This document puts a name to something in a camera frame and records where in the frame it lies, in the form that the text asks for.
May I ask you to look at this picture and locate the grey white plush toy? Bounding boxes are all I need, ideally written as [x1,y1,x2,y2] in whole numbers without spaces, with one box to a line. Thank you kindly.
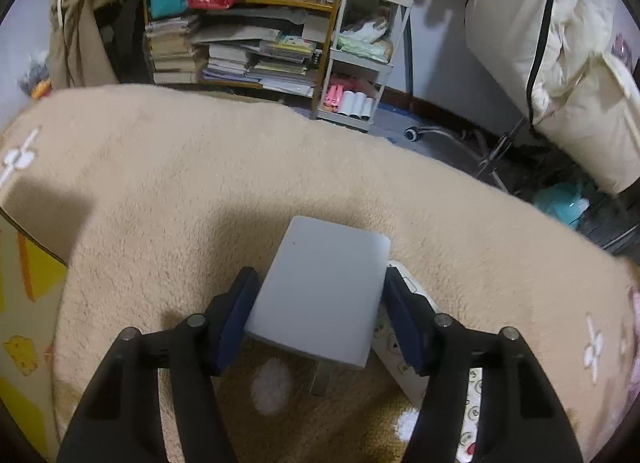
[19,54,52,86]

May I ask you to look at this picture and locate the wooden shelf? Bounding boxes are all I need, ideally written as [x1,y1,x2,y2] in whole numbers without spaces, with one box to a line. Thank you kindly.
[142,0,357,94]

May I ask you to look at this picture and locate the dark hanging garment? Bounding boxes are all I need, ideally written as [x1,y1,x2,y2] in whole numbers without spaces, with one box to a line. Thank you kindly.
[95,0,151,84]

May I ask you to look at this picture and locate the green pole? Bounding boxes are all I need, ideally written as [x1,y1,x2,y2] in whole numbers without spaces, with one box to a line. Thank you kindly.
[404,0,417,94]

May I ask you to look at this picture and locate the large white charger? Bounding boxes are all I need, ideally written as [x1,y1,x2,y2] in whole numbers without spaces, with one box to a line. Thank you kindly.
[243,215,392,396]

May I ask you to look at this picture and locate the white remote control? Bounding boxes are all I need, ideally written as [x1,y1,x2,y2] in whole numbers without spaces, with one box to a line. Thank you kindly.
[370,260,486,463]

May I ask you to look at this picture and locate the pink plastic item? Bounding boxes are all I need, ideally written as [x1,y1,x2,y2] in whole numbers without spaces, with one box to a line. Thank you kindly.
[322,85,346,114]

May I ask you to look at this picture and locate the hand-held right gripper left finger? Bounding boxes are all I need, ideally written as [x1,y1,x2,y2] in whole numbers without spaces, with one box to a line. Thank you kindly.
[56,267,261,463]

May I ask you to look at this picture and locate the pile of books and magazines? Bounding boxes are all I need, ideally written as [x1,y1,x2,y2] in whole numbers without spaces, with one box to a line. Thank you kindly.
[202,40,321,96]

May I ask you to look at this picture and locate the green tissue pack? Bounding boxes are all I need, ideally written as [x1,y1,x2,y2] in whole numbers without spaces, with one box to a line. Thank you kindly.
[337,35,393,64]

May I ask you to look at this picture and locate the teal plastic object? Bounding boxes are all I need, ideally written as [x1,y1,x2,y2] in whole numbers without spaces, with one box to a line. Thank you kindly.
[532,182,591,230]

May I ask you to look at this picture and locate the flattened cardboard sheets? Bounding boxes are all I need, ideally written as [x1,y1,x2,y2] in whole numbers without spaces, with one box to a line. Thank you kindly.
[192,10,326,44]

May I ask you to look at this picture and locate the cardboard box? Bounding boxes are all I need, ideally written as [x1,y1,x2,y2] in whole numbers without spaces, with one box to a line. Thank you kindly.
[0,208,68,463]

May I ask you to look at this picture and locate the white brown fabric item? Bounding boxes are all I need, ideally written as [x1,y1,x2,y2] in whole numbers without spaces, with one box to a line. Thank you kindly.
[345,13,391,41]

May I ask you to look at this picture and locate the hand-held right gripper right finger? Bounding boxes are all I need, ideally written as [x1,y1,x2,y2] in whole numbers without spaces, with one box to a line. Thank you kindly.
[382,267,585,463]

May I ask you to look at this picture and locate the white trolley cart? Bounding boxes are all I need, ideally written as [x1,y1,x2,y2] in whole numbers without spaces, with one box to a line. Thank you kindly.
[315,0,417,132]

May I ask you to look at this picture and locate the khaki trousers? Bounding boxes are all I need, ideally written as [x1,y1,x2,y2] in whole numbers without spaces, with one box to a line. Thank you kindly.
[47,0,121,88]

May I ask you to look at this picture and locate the stack of old books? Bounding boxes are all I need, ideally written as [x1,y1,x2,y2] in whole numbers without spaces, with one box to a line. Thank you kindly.
[145,15,201,85]

